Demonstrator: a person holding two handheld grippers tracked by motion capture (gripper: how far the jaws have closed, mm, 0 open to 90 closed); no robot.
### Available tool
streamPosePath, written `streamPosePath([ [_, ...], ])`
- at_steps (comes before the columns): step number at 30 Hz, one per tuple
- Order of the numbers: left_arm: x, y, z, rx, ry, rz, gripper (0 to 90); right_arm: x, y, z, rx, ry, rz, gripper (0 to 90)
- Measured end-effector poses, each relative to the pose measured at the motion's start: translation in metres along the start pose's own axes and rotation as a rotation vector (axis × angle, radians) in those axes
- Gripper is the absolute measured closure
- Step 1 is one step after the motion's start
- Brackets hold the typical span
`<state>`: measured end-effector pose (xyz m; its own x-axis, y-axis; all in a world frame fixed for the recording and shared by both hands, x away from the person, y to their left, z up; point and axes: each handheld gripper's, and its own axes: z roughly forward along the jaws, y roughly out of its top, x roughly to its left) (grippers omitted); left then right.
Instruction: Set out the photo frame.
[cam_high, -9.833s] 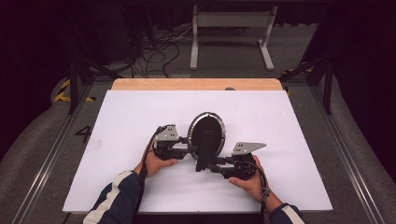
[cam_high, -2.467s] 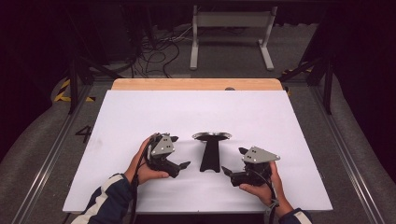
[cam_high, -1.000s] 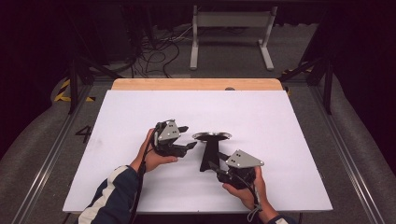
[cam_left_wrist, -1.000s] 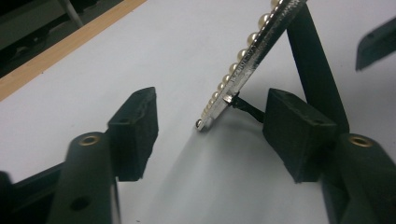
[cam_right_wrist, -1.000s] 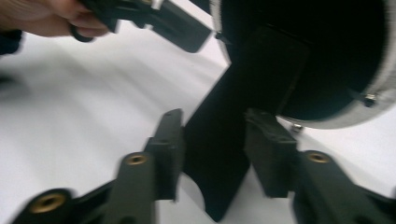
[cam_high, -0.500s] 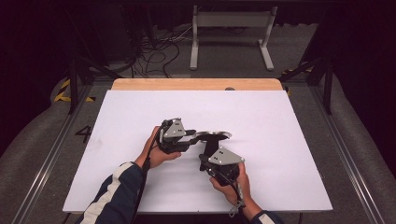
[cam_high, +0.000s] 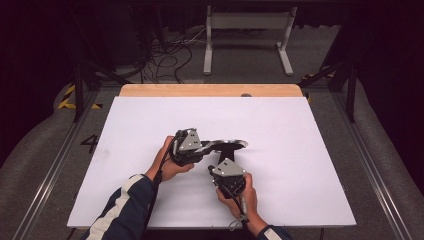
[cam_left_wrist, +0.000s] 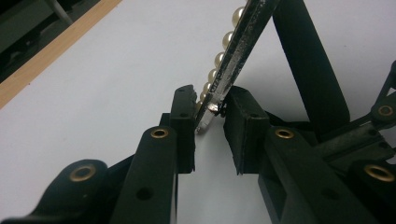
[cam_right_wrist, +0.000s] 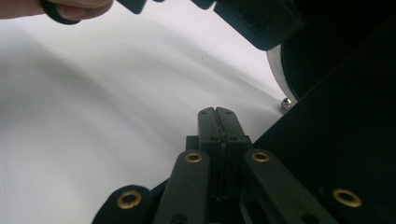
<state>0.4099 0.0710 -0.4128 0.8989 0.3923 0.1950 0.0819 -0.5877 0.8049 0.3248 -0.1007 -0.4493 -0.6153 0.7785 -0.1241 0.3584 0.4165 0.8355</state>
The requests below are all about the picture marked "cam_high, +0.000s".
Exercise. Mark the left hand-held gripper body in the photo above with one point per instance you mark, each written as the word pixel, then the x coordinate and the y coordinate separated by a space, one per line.
pixel 190 143

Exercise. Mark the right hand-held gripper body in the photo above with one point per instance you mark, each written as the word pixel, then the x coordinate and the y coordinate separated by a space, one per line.
pixel 228 170

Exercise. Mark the black cloth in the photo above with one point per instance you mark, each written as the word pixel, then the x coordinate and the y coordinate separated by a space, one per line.
pixel 226 154

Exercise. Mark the person's left hand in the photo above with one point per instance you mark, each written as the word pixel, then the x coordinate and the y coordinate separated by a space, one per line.
pixel 166 168

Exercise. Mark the person's right hand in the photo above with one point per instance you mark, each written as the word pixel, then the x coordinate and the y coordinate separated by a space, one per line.
pixel 248 203

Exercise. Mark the wooden table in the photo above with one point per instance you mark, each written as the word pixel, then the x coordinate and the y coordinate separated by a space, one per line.
pixel 200 90

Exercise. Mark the white board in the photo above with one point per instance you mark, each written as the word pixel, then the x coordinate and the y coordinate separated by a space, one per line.
pixel 266 126

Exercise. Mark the black metal stand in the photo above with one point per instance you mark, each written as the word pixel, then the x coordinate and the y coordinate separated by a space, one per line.
pixel 350 96
pixel 78 93

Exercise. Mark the yellow black floor tape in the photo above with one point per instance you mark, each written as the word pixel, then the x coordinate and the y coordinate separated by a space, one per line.
pixel 68 96

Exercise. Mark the white metal table frame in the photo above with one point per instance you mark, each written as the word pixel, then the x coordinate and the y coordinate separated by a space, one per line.
pixel 248 20

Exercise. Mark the aluminium rail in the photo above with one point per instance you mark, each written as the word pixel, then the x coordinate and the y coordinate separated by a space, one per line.
pixel 50 176
pixel 370 166

